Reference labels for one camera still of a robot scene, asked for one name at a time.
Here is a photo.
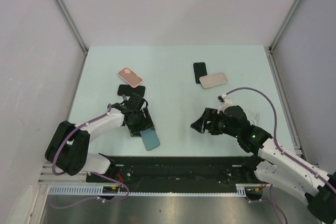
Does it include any beige phone case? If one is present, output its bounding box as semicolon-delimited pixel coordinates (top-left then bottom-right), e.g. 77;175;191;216
200;72;228;89

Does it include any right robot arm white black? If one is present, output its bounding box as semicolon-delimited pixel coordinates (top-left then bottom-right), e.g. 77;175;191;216
191;105;335;223

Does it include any pink phone case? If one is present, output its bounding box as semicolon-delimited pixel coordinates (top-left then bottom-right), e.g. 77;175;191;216
118;68;143;88

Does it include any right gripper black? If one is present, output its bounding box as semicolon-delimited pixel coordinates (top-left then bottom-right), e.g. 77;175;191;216
190;108;239;138

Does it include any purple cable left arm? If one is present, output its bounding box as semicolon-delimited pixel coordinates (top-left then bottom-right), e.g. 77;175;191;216
49;102;131;210

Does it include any black phone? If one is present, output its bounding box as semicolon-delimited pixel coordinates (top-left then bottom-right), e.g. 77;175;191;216
117;84;145;98
193;62;207;84

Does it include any aluminium rail profile front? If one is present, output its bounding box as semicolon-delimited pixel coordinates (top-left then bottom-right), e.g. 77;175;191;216
38;163;87;185

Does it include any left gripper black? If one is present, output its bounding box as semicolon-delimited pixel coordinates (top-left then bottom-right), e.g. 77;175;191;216
127;107;154;137

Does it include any right aluminium frame post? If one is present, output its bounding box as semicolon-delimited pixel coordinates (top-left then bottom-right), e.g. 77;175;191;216
268;0;303;53

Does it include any white slotted cable duct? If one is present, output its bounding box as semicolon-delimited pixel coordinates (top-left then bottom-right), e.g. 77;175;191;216
49;183;263;196

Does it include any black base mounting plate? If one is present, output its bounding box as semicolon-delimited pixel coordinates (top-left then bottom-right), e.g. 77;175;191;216
86;156;261;187

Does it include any left aluminium frame post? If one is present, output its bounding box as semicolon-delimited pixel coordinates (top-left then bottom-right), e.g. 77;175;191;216
54;0;88;56

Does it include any aluminium frame post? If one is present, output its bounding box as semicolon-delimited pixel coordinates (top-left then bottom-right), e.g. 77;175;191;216
54;0;88;56
268;0;303;53

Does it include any teal blue phone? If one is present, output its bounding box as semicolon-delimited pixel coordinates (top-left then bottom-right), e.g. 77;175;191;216
140;129;160;151

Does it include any clear transparent phone case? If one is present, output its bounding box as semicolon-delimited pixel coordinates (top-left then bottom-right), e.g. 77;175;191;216
245;110;260;126

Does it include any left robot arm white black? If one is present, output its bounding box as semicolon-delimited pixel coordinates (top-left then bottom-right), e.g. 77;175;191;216
45;103;154;182

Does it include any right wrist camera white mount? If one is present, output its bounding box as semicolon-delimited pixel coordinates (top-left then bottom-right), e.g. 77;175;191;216
217;93;234;112

